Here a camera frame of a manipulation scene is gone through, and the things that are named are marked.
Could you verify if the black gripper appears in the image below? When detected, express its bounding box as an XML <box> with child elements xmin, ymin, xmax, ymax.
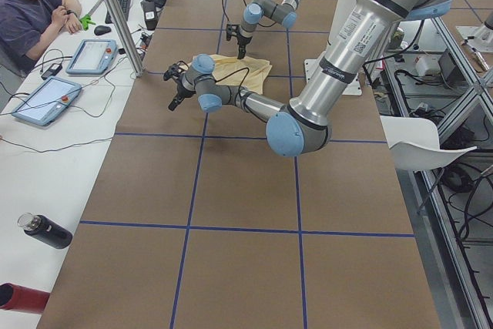
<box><xmin>236</xmin><ymin>32</ymin><xmax>252</xmax><ymax>60</ymax></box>
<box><xmin>168</xmin><ymin>82</ymin><xmax>193</xmax><ymax>111</ymax></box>

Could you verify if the beige long sleeve shirt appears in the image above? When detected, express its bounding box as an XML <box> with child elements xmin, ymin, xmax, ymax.
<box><xmin>210</xmin><ymin>54</ymin><xmax>272</xmax><ymax>94</ymax></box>

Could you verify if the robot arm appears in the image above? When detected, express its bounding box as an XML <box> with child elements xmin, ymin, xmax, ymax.
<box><xmin>164</xmin><ymin>0</ymin><xmax>451</xmax><ymax>157</ymax></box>
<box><xmin>226</xmin><ymin>0</ymin><xmax>301</xmax><ymax>59</ymax></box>

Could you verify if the far blue teach pendant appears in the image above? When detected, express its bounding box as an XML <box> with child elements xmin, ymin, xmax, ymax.
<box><xmin>65</xmin><ymin>39</ymin><xmax>118</xmax><ymax>76</ymax></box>

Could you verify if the blue teach pendant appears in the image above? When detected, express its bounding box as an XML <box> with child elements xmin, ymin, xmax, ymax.
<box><xmin>11</xmin><ymin>76</ymin><xmax>82</xmax><ymax>126</ymax></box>
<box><xmin>65</xmin><ymin>39</ymin><xmax>118</xmax><ymax>76</ymax></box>

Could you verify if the black computer mouse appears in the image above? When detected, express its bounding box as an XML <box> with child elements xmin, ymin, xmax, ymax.
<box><xmin>93</xmin><ymin>25</ymin><xmax>112</xmax><ymax>36</ymax></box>

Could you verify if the black keyboard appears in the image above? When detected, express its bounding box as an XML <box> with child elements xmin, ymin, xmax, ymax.
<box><xmin>104</xmin><ymin>0</ymin><xmax>133</xmax><ymax>25</ymax></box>

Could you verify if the green plastic tool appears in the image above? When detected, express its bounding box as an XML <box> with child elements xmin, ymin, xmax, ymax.
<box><xmin>79</xmin><ymin>14</ymin><xmax>95</xmax><ymax>31</ymax></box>

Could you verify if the near blue teach pendant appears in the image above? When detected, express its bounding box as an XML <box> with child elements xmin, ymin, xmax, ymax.
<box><xmin>11</xmin><ymin>76</ymin><xmax>82</xmax><ymax>126</ymax></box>

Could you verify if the seated person dark shirt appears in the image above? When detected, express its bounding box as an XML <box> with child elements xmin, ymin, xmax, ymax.
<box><xmin>1</xmin><ymin>0</ymin><xmax>82</xmax><ymax>73</ymax></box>

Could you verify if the black water bottle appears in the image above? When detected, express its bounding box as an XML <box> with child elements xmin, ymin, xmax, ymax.
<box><xmin>17</xmin><ymin>213</ymin><xmax>72</xmax><ymax>249</ymax></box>

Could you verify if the white curved panel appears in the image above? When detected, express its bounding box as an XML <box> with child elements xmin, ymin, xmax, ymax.
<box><xmin>380</xmin><ymin>116</ymin><xmax>477</xmax><ymax>171</ymax></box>

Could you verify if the red cylinder bottle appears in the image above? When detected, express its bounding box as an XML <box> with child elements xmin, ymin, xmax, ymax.
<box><xmin>1</xmin><ymin>283</ymin><xmax>50</xmax><ymax>314</ymax></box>

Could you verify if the aluminium frame post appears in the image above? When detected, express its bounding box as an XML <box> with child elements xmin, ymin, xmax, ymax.
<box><xmin>104</xmin><ymin>0</ymin><xmax>143</xmax><ymax>77</ymax></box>

